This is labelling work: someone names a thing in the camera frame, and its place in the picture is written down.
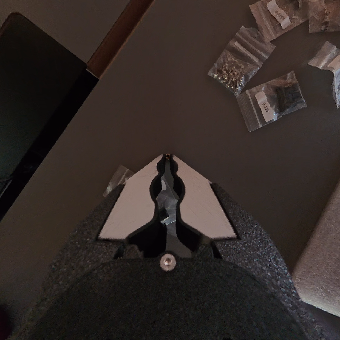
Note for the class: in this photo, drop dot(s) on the black panel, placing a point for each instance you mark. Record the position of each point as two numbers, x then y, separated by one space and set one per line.
34 93

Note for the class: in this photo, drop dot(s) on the heap of small screw bags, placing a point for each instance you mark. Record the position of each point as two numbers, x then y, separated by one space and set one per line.
239 66

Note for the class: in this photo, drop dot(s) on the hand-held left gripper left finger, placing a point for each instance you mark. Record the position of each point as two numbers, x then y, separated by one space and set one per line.
132 212

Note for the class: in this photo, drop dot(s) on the grey desk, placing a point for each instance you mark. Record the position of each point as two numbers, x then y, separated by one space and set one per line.
172 93

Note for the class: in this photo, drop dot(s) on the grey foam sheet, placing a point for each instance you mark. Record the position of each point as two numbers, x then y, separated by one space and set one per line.
318 252

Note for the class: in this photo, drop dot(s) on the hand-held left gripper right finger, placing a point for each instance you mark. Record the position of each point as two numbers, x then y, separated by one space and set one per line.
204 212

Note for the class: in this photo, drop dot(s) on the small clear bag black part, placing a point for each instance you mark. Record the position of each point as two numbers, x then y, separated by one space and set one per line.
167 204

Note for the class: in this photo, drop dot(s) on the wood-edged office table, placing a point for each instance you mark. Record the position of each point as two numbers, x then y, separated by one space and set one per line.
118 39

